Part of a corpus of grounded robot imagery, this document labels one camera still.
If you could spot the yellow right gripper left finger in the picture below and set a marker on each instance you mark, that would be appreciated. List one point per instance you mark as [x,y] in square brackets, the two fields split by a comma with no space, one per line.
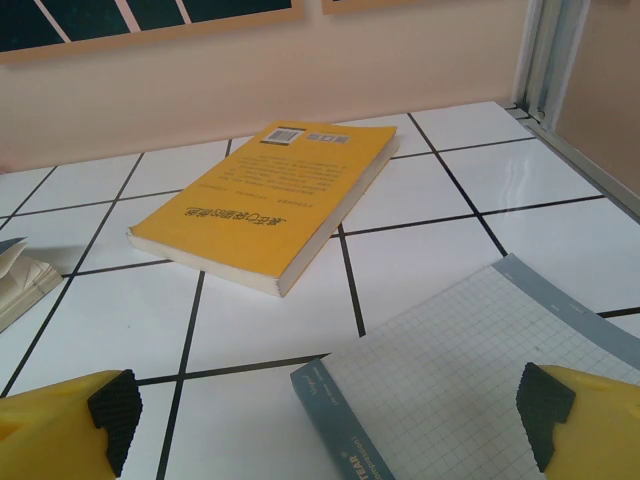
[45,430]

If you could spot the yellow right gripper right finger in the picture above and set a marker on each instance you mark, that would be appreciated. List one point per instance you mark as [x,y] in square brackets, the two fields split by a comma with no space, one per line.
[595,430]

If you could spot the grid paper notepad grey-blue cover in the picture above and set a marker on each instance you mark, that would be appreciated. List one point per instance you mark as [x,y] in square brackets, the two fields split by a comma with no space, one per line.
[450,380]

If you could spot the yellow paperback book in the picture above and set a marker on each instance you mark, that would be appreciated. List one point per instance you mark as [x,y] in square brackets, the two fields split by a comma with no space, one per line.
[260,205]

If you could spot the open beige-paged book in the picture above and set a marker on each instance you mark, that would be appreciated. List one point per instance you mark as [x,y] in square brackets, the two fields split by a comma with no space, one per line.
[22,285]

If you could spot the aluminium table side rail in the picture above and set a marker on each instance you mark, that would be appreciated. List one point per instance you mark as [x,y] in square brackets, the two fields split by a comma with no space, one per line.
[585,160]

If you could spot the aluminium corner post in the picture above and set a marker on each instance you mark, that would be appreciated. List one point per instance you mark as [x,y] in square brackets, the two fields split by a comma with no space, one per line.
[547,50]

